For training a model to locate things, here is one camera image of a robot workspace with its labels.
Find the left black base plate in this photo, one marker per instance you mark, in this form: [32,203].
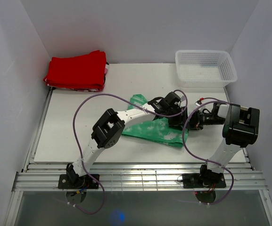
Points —
[91,182]

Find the aluminium frame rail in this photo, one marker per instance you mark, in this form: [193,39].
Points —
[125,176]

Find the folded red trousers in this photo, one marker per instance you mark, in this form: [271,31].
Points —
[85,71]

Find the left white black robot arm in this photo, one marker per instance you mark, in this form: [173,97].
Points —
[111,124]

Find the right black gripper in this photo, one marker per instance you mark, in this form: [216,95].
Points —
[194,121]

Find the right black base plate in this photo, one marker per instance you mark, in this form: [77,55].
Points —
[197,180]

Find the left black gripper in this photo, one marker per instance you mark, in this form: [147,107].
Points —
[179,120]

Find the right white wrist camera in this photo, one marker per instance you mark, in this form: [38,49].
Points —
[199,102]

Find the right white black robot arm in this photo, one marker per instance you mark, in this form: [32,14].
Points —
[240,129]

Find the white plastic basket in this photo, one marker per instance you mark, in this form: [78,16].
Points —
[205,68]

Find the green tie-dye trousers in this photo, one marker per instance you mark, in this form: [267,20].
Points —
[157,131]

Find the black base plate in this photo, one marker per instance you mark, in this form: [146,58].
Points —
[197,180]
[91,182]

